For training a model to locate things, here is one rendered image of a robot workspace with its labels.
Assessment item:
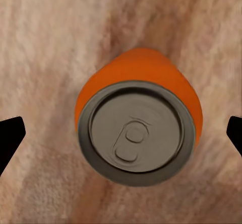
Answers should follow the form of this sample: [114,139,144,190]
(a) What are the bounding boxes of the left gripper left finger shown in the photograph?
[0,116,26,175]

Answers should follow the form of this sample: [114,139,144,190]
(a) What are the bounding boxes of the can of soda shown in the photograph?
[75,48,203,188]

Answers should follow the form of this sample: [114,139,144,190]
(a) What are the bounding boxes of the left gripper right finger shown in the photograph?
[226,116,242,156]

